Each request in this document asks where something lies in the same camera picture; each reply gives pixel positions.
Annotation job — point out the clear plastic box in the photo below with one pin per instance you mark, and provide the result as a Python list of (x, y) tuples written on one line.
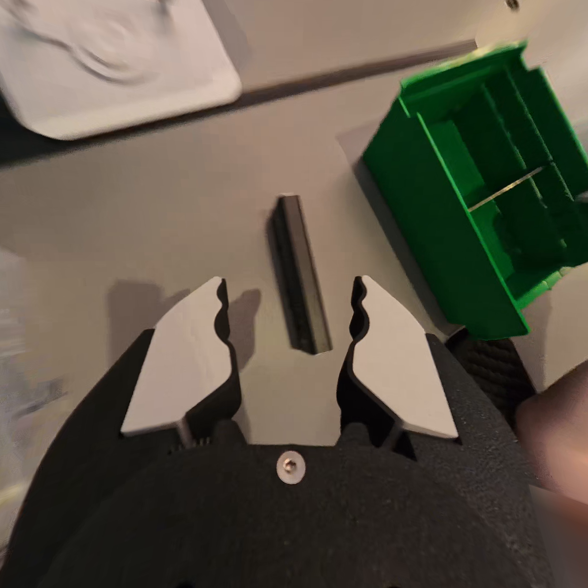
[(18, 367)]

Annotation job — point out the white metal stand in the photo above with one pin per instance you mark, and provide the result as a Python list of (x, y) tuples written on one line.
[(115, 69)]

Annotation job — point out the person's right forearm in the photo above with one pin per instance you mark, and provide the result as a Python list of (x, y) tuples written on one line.
[(551, 413)]

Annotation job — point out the green plastic bin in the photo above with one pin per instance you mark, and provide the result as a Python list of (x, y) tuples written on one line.
[(413, 206)]

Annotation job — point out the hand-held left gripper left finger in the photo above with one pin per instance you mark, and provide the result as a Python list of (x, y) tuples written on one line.
[(183, 367)]

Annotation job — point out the dark grey usb hub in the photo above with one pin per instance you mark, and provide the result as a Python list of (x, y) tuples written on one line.
[(303, 275)]

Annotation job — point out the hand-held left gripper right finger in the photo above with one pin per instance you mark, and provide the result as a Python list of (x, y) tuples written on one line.
[(399, 367)]

